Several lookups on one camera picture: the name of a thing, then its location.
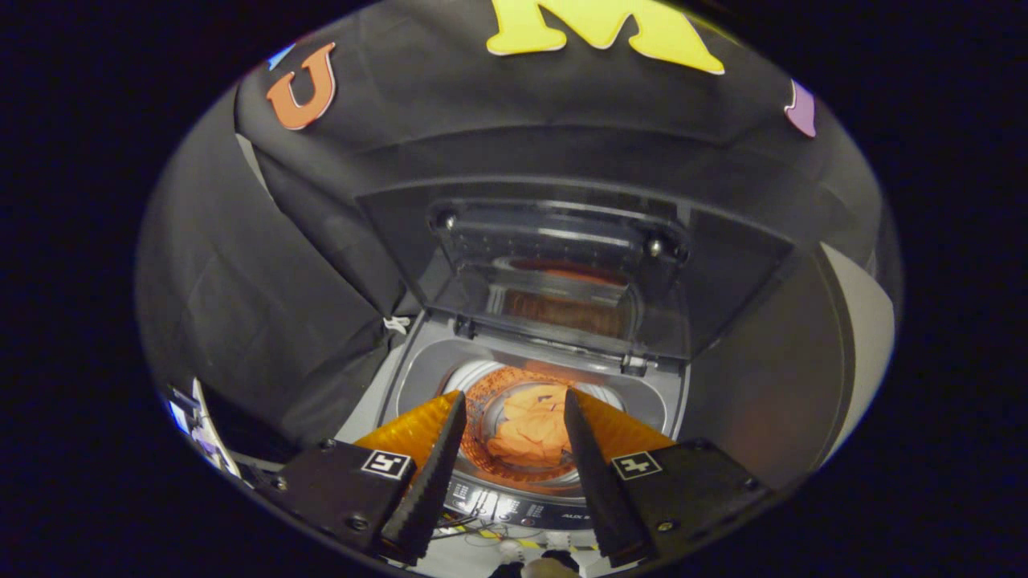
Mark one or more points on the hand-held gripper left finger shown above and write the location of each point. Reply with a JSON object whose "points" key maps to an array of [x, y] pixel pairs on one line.
{"points": [[430, 490]]}

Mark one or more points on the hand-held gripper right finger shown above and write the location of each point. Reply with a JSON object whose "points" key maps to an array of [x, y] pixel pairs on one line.
{"points": [[598, 490]]}

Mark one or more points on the orange polo shirt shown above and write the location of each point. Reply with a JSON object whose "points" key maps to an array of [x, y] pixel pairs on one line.
{"points": [[530, 429]]}

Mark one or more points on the dark glass washing machine lid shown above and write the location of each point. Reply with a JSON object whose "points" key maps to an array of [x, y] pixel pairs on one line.
{"points": [[562, 241]]}

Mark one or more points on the black backdrop cloth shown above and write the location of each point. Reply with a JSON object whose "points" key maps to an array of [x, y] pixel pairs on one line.
{"points": [[482, 104]]}

